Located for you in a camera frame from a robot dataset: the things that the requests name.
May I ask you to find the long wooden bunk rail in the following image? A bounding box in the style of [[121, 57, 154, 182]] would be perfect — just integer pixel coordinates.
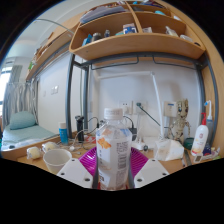
[[24, 13, 84, 83]]

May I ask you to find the black charger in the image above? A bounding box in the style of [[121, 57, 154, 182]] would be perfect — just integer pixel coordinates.
[[129, 124, 138, 141]]

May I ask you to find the white desk lamp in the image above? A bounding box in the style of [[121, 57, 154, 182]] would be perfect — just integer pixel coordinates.
[[96, 70, 165, 139]]

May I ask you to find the teal pillow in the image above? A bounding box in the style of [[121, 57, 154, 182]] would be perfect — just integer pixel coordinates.
[[8, 110, 38, 131]]

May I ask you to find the white wall switch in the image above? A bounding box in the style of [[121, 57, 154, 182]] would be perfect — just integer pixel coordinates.
[[50, 85, 60, 96]]

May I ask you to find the black electric shaver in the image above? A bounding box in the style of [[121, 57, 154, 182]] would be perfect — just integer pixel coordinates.
[[74, 115, 85, 143]]

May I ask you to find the white crumpled bag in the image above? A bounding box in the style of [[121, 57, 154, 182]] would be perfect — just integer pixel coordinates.
[[153, 138, 185, 162]]

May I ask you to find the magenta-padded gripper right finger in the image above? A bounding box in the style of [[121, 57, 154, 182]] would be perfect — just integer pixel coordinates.
[[129, 147, 170, 190]]

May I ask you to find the plastic-wrapped bun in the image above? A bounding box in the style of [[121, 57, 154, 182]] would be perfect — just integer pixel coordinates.
[[41, 141, 58, 154], [26, 146, 43, 160]]

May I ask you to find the blue tube with white cap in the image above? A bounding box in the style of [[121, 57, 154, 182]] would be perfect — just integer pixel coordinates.
[[58, 121, 69, 146]]

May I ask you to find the cream ceramic cup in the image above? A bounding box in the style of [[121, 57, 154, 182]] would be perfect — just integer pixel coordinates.
[[42, 148, 73, 175]]

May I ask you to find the blue spray bottle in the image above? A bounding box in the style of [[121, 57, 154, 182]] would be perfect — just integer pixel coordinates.
[[203, 99, 215, 148]]

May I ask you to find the patterned grey curtain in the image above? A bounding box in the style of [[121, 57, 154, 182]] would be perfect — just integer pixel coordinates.
[[2, 64, 38, 126]]

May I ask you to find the grey metal frame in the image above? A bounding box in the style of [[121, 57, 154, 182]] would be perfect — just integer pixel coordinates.
[[64, 49, 219, 148]]

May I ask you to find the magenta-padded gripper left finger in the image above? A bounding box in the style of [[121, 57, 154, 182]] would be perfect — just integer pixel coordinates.
[[56, 146, 99, 190]]

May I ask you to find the wooden shelf unit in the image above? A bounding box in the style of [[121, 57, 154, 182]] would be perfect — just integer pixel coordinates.
[[68, 0, 207, 62]]

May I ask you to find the wooden tree figurine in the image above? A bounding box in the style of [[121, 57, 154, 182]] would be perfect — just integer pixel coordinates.
[[168, 98, 192, 143]]

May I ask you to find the small blue red box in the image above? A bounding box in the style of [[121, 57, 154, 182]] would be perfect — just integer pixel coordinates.
[[202, 146, 213, 157]]

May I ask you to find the white red-pump lotion bottle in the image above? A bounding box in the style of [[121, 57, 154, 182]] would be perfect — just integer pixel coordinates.
[[190, 112, 209, 157]]

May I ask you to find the white power strip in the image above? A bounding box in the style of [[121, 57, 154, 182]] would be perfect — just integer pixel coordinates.
[[131, 139, 154, 152]]

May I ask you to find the bed with teal sheet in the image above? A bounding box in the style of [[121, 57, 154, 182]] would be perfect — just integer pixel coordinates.
[[0, 123, 61, 151]]

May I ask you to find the clear plastic water bottle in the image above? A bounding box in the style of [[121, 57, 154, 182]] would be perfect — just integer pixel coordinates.
[[95, 107, 134, 191]]

